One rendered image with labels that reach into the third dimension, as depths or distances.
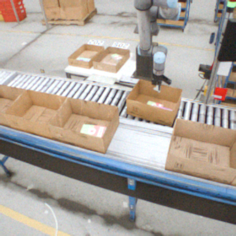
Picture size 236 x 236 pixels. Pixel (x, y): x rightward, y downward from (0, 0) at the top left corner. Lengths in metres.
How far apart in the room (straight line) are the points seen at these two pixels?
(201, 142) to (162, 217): 0.92
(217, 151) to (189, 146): 0.18
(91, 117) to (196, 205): 0.97
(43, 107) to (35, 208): 1.04
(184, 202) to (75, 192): 1.18
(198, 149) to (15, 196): 1.88
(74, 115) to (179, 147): 0.82
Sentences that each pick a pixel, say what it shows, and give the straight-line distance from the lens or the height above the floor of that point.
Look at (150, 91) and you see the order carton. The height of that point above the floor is 0.81.
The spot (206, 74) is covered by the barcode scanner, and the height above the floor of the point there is 1.03.
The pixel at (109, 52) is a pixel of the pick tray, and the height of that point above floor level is 0.77.
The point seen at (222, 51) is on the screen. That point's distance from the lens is 1.63.
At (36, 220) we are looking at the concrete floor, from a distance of 2.34.
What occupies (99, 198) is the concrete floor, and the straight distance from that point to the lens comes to 2.26.
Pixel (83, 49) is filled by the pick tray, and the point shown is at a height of 0.78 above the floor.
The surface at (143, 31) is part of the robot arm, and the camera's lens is 1.62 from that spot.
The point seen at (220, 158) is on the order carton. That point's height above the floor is 0.89.
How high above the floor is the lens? 2.03
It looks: 45 degrees down
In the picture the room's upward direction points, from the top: 5 degrees counter-clockwise
